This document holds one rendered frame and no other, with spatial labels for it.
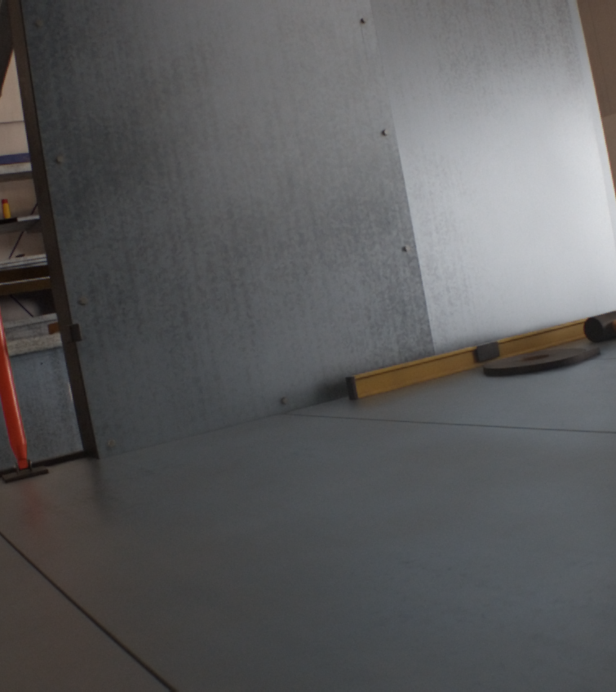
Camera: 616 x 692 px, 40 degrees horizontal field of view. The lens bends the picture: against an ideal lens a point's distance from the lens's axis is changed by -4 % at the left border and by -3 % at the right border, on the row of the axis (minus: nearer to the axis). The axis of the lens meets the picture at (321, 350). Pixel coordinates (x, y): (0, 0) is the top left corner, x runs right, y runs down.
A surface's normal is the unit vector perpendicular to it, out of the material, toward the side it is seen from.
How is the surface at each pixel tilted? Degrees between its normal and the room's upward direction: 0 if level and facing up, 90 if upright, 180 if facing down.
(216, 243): 90
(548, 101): 90
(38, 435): 90
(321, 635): 0
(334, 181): 90
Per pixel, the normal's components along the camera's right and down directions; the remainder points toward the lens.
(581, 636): -0.18, -0.98
